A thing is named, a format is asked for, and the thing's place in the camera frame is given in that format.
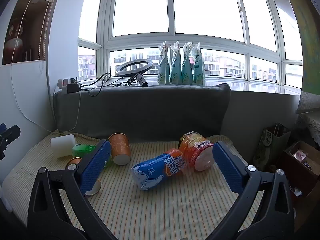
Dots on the white power strip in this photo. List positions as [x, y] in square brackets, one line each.
[62, 83]

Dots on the black power adapter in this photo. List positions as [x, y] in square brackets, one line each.
[73, 88]

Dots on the teal pouch far left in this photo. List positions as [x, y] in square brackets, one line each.
[163, 66]

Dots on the ring light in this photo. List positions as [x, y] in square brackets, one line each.
[134, 71]

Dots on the red round ornament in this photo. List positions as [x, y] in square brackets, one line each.
[13, 47]

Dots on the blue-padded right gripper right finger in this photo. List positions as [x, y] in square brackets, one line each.
[263, 208]

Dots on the green plastic bottle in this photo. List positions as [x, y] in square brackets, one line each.
[79, 151]

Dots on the teal pouch far right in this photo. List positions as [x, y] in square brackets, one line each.
[199, 73]

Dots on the orange patterned paper cup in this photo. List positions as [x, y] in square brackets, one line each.
[120, 149]

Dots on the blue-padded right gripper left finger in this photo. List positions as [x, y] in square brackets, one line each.
[47, 216]

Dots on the cardboard box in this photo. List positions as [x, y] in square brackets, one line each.
[302, 171]

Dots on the orange-labelled plastic jar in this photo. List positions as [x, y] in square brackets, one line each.
[197, 150]

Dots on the white plastic container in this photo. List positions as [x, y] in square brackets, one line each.
[62, 146]

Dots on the small orange paper cup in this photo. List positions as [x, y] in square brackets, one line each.
[95, 188]

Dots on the wooden wall shelf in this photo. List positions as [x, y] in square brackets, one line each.
[27, 33]

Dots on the green paper shopping bag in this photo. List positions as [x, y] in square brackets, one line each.
[272, 140]

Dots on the blue Arctic Ocean can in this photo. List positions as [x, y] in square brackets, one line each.
[148, 174]

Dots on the teal pouch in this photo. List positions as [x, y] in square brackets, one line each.
[187, 74]
[199, 73]
[163, 66]
[176, 72]

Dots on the grey sofa backrest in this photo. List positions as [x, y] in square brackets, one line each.
[155, 113]

